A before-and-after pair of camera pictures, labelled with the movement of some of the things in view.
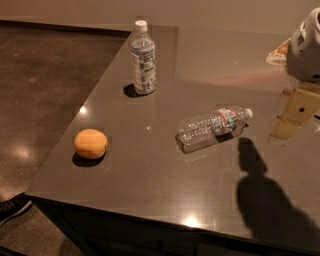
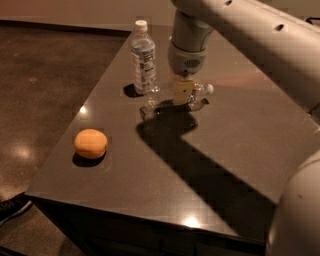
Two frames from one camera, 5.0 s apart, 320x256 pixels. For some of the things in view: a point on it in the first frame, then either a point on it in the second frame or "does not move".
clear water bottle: [223, 124] → [152, 100]
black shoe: [14, 206] does not move
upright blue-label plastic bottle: [143, 59] does not move
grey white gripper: [304, 56] → [185, 62]
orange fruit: [90, 143] does not move
